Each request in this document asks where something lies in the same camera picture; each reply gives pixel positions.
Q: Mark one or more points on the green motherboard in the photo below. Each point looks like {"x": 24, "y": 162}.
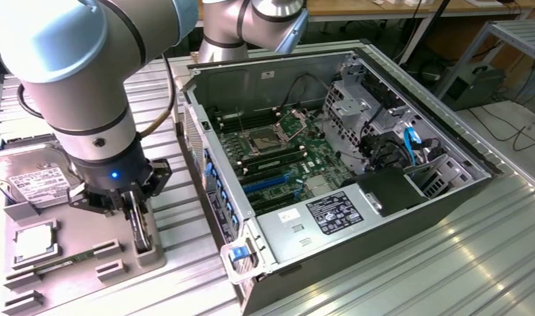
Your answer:
{"x": 324, "y": 158}

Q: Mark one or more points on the silver power supply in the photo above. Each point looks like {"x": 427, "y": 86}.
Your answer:
{"x": 294, "y": 237}

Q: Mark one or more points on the silver chipset heatsink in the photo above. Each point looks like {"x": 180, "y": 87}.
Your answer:
{"x": 318, "y": 184}

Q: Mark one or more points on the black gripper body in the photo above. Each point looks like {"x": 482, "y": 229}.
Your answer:
{"x": 115, "y": 174}

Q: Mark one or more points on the wooden desk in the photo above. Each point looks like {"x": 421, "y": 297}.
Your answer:
{"x": 382, "y": 6}

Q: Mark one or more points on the thin locking lever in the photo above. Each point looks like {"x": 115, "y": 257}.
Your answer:
{"x": 243, "y": 121}

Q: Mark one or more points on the silver CPU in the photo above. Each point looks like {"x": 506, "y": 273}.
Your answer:
{"x": 34, "y": 242}

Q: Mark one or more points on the metal slat table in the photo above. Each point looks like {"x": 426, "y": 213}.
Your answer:
{"x": 527, "y": 36}

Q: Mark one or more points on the open PC case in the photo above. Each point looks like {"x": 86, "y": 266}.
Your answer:
{"x": 382, "y": 250}

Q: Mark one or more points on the silver hard disk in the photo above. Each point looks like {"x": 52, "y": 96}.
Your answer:
{"x": 30, "y": 171}

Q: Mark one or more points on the grey parts rack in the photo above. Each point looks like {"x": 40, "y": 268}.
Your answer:
{"x": 88, "y": 237}

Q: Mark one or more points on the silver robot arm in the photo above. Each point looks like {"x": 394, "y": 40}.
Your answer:
{"x": 74, "y": 33}

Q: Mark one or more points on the blue expansion slot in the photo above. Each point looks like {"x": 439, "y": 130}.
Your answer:
{"x": 268, "y": 183}

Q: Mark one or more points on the blue slot latch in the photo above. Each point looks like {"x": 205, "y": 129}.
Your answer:
{"x": 215, "y": 176}
{"x": 209, "y": 165}
{"x": 208, "y": 154}
{"x": 225, "y": 197}
{"x": 235, "y": 220}
{"x": 229, "y": 207}

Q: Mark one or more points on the CPU socket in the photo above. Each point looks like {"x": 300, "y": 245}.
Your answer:
{"x": 263, "y": 141}

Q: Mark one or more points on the silver socket cover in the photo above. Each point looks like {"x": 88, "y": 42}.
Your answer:
{"x": 290, "y": 113}

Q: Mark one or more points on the dark grey machine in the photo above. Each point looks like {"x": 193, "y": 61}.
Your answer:
{"x": 479, "y": 89}

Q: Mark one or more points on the black plastic shroud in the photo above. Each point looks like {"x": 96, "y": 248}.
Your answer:
{"x": 382, "y": 191}

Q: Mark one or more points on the long black expansion slot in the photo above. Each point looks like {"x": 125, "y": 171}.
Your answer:
{"x": 282, "y": 204}
{"x": 268, "y": 176}
{"x": 276, "y": 197}

